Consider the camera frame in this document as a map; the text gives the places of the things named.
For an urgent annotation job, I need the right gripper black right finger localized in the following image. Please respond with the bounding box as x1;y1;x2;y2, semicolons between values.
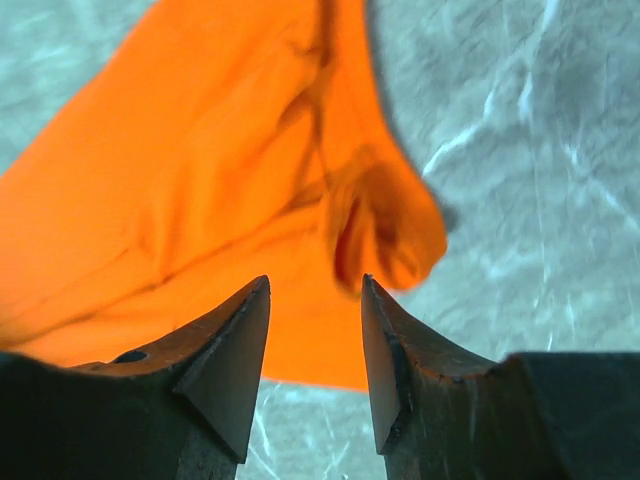
361;276;639;479

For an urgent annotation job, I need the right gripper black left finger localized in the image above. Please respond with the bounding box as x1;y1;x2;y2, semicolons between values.
1;276;270;479

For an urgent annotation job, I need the orange t-shirt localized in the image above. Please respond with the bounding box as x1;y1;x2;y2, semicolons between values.
1;1;447;391

